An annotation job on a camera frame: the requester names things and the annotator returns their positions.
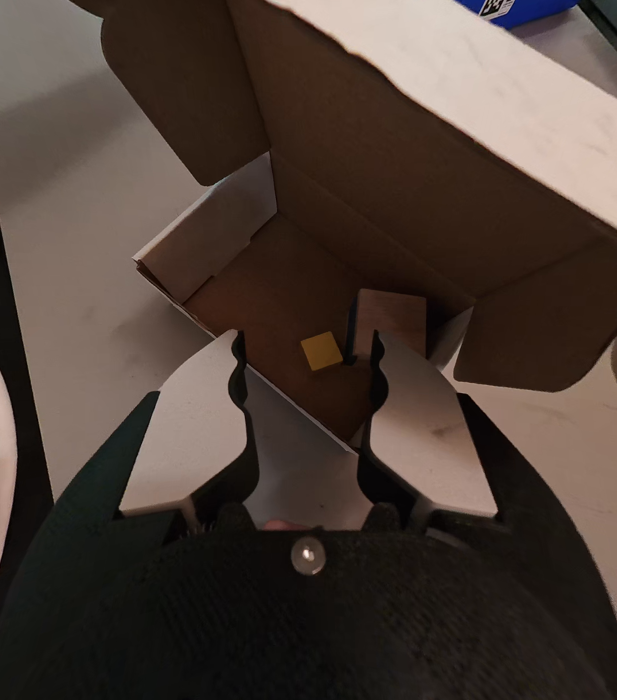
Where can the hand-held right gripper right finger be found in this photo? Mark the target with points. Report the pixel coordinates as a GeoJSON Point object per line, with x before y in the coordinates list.
{"type": "Point", "coordinates": [428, 426]}

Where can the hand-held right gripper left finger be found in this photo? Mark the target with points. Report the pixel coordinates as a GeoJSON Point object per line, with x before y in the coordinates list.
{"type": "Point", "coordinates": [188, 426]}

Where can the wooden cube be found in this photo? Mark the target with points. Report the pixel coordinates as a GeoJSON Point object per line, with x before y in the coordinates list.
{"type": "Point", "coordinates": [393, 322]}

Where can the yellow cube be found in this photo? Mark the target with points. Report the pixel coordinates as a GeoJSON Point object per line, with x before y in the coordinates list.
{"type": "Point", "coordinates": [322, 350]}

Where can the white cardboard mailer box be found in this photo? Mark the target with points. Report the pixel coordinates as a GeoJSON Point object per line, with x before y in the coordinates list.
{"type": "Point", "coordinates": [396, 136]}

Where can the blue plastic bin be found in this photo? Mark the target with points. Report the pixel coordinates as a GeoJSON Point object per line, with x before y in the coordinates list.
{"type": "Point", "coordinates": [527, 11]}

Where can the person's black clothing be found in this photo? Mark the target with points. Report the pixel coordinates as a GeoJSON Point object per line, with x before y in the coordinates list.
{"type": "Point", "coordinates": [13, 306]}

